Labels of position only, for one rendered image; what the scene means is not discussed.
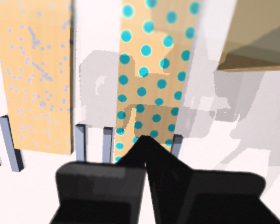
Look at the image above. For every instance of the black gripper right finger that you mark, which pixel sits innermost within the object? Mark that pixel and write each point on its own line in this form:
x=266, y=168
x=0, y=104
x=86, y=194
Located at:
x=174, y=185

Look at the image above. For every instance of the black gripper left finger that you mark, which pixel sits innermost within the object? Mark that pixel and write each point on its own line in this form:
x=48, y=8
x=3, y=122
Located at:
x=123, y=181

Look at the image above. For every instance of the tan u-shaped wall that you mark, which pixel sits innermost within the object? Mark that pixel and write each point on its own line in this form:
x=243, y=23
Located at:
x=246, y=31

